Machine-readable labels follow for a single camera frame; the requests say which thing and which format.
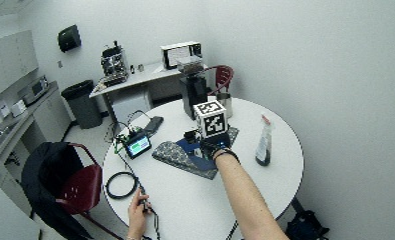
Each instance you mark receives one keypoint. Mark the red chair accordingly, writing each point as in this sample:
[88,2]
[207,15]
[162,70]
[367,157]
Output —
[223,76]
[78,190]

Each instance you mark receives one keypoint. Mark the grey patterned cloth mat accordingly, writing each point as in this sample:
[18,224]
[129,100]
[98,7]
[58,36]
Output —
[171,155]

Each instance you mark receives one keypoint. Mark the small green screen device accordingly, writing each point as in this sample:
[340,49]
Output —
[137,146]

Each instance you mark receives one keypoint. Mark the dark blue flat pad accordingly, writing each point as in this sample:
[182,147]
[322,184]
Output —
[190,148]

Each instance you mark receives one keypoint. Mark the black wrist band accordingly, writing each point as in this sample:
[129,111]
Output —
[225,152]

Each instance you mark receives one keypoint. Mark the flat black power bank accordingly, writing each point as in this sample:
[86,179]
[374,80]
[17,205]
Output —
[153,124]

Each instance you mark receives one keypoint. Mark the black jacket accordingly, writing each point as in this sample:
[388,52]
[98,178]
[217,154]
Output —
[41,180]

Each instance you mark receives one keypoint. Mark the white marker cube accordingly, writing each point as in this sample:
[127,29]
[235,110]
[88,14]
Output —
[211,117]

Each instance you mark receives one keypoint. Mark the clear bag of coffee beans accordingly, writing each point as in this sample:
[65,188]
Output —
[263,146]

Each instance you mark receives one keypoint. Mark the black trash bin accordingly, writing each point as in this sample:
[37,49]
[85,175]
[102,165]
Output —
[82,105]

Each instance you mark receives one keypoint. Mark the white counter cabinet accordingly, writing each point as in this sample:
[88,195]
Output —
[32,123]

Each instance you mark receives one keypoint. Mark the black coffee grinder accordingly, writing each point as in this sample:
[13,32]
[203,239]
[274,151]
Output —
[193,91]

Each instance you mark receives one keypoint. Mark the black bag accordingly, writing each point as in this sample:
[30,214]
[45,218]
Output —
[305,226]

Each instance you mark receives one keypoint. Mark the white side table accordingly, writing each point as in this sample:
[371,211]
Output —
[138,78]

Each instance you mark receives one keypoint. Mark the small white counter box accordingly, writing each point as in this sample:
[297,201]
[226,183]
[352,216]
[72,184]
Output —
[17,108]

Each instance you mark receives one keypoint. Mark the chrome espresso machine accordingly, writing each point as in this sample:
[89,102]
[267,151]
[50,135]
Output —
[113,65]

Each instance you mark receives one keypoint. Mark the grey microwave oven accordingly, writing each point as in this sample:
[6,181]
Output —
[33,89]

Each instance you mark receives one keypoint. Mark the white box appliance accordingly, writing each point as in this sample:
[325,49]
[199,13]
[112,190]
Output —
[178,53]

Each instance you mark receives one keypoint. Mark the small black palm camera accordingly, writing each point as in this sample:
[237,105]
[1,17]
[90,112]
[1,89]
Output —
[190,136]

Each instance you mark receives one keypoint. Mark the black wall dispenser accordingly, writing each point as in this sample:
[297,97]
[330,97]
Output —
[69,38]

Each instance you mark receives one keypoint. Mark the white wall cabinet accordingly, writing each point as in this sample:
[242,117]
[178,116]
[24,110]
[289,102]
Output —
[5,63]

